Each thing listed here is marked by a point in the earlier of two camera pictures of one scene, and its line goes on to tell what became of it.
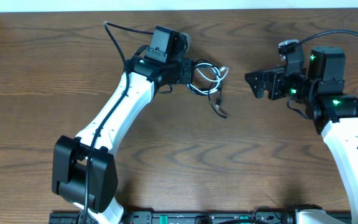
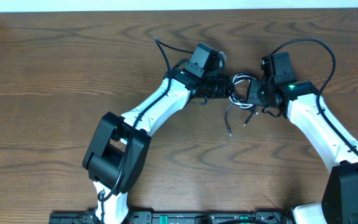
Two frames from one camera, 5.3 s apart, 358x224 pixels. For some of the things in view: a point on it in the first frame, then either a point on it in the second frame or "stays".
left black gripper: (189, 73) to (224, 82)
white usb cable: (211, 73) to (233, 96)
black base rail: (179, 217) stays
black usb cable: (207, 94) to (238, 77)
